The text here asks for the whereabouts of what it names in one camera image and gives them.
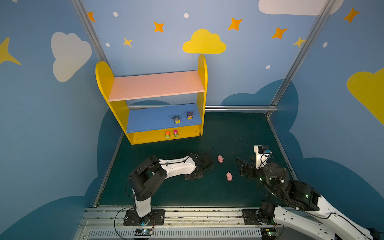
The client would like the purple yellow star toy figure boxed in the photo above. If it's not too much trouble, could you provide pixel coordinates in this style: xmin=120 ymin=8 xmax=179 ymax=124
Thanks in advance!
xmin=187 ymin=111 xmax=194 ymax=120

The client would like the blue yellow toy figure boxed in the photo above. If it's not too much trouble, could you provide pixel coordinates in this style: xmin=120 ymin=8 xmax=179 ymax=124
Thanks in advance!
xmin=172 ymin=115 xmax=181 ymax=124

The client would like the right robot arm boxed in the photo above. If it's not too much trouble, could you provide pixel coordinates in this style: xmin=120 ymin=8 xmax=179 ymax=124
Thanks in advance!
xmin=236 ymin=159 xmax=382 ymax=240

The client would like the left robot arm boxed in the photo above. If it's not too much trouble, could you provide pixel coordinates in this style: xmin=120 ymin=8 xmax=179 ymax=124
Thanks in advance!
xmin=128 ymin=153 xmax=213 ymax=218

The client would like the pink toy pig centre right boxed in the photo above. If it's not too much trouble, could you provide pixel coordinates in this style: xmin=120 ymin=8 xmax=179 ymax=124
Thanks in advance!
xmin=218 ymin=155 xmax=224 ymax=164

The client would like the pink toy pig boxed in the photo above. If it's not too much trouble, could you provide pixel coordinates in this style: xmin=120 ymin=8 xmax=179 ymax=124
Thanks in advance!
xmin=226 ymin=172 xmax=233 ymax=182
xmin=218 ymin=155 xmax=224 ymax=164

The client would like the pink toy pig front right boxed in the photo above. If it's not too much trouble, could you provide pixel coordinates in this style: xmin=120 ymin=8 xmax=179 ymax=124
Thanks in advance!
xmin=226 ymin=172 xmax=233 ymax=182

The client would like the right circuit board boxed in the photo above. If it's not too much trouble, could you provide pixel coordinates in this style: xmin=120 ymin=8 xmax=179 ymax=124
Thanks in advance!
xmin=260 ymin=228 xmax=279 ymax=240

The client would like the circuit board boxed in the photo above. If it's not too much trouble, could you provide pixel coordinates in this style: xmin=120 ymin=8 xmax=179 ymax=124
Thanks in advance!
xmin=134 ymin=228 xmax=154 ymax=238
xmin=260 ymin=228 xmax=279 ymax=240

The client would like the yellow toy shelf unit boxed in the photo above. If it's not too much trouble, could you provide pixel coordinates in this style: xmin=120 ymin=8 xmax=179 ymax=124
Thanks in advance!
xmin=95 ymin=55 xmax=208 ymax=145

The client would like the left circuit board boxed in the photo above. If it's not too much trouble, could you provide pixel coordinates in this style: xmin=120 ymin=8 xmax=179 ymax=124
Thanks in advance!
xmin=134 ymin=228 xmax=154 ymax=238

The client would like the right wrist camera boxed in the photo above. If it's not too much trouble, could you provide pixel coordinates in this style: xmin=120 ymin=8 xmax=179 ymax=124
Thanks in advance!
xmin=254 ymin=145 xmax=273 ymax=169

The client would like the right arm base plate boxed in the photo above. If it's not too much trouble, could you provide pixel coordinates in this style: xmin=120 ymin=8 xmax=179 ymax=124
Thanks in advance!
xmin=242 ymin=209 xmax=271 ymax=225

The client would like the rear aluminium frame bar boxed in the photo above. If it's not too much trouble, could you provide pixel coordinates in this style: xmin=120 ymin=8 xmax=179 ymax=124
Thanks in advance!
xmin=128 ymin=105 xmax=278 ymax=113

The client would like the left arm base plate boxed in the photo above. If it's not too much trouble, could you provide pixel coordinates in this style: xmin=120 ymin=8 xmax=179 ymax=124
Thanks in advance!
xmin=123 ymin=209 xmax=165 ymax=226

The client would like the aluminium front rail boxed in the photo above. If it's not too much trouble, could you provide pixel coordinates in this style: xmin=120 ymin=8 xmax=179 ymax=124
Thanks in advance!
xmin=73 ymin=205 xmax=334 ymax=240

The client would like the right aluminium frame post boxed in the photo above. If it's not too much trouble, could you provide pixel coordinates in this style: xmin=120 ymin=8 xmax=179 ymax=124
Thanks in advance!
xmin=266 ymin=0 xmax=337 ymax=119

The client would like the aluminium frame post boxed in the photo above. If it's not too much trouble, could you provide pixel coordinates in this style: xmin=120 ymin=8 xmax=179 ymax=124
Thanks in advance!
xmin=71 ymin=0 xmax=109 ymax=63
xmin=266 ymin=0 xmax=337 ymax=119

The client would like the left aluminium frame post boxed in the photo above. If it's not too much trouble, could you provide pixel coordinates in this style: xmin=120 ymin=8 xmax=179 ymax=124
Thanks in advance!
xmin=71 ymin=0 xmax=109 ymax=63

